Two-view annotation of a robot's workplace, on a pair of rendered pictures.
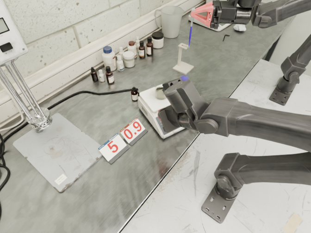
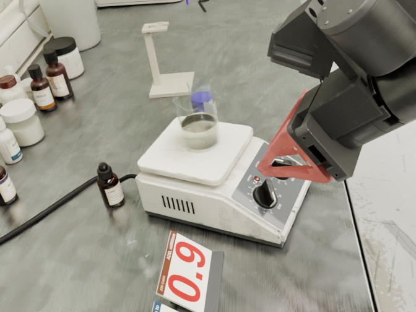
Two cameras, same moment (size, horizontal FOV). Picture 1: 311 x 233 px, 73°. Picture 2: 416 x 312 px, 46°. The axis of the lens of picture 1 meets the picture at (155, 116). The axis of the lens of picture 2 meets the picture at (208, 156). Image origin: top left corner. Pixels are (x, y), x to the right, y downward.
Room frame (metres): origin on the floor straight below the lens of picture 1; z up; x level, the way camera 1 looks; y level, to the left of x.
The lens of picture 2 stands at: (0.15, 0.23, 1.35)
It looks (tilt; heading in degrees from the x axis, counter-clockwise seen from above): 37 degrees down; 331
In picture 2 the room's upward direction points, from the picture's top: 9 degrees counter-clockwise
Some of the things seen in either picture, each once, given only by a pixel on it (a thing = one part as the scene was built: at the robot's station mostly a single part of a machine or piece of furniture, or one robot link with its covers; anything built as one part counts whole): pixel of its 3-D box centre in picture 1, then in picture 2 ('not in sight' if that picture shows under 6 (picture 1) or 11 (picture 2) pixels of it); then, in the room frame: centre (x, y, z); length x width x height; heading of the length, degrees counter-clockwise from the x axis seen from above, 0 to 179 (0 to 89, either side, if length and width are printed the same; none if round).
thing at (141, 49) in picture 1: (141, 49); (41, 88); (1.03, 0.07, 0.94); 0.04 x 0.04 x 0.09
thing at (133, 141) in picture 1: (133, 131); (192, 271); (0.49, 0.08, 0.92); 0.09 x 0.06 x 0.04; 139
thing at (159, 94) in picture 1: (160, 89); (197, 119); (0.60, -0.02, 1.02); 0.06 x 0.05 x 0.08; 137
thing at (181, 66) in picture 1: (184, 57); (166, 56); (0.91, -0.14, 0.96); 0.08 x 0.08 x 0.13; 52
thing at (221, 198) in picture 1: (228, 185); not in sight; (0.27, -0.22, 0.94); 0.20 x 0.07 x 0.08; 142
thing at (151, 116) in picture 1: (162, 109); (218, 176); (0.58, -0.03, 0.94); 0.22 x 0.13 x 0.08; 31
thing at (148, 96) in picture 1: (158, 97); (196, 147); (0.61, -0.01, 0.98); 0.12 x 0.12 x 0.01; 31
